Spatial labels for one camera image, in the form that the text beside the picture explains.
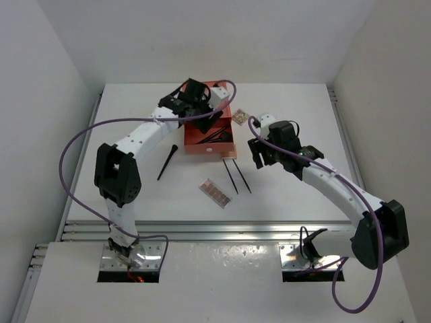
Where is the orange drawer organizer box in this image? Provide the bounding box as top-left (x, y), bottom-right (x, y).
top-left (178, 79), bottom-right (235, 155)

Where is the orange drawer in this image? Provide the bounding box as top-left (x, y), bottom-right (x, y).
top-left (183, 118), bottom-right (236, 158)

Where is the black round blush brush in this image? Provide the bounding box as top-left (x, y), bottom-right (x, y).
top-left (157, 145), bottom-right (178, 181)

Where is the long clear eyeshadow palette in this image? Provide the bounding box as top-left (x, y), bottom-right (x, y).
top-left (199, 179), bottom-right (232, 209)

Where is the black fan brush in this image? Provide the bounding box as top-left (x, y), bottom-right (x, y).
top-left (207, 132), bottom-right (233, 143)

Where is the small square copper palette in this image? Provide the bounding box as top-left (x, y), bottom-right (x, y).
top-left (220, 151), bottom-right (237, 159)

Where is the black angled powder brush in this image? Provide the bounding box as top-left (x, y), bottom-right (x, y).
top-left (198, 126), bottom-right (228, 144)

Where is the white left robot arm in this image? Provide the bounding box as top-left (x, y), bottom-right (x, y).
top-left (94, 79), bottom-right (230, 263)

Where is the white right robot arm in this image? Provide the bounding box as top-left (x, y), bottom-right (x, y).
top-left (248, 114), bottom-right (409, 270)

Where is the small colourful palette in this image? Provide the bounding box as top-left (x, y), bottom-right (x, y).
top-left (232, 109), bottom-right (250, 126)

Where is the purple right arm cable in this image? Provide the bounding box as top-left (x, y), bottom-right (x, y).
top-left (248, 116), bottom-right (385, 314)

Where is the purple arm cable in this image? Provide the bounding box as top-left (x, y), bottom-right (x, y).
top-left (248, 116), bottom-right (385, 314)
top-left (59, 79), bottom-right (237, 266)

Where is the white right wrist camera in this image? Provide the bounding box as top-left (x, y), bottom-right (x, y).
top-left (253, 112), bottom-right (277, 131)

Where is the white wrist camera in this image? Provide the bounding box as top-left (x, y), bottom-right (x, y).
top-left (253, 112), bottom-right (277, 131)
top-left (208, 86), bottom-right (230, 110)

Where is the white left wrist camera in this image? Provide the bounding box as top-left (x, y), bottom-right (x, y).
top-left (208, 86), bottom-right (230, 110)

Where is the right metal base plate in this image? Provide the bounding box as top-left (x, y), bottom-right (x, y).
top-left (279, 242), bottom-right (345, 272)

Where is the metal base plate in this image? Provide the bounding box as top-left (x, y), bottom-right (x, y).
top-left (99, 241), bottom-right (164, 272)
top-left (279, 242), bottom-right (345, 272)

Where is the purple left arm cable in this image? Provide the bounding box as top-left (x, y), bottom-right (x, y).
top-left (59, 79), bottom-right (237, 266)

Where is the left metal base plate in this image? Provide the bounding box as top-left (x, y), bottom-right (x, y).
top-left (99, 241), bottom-right (164, 272)

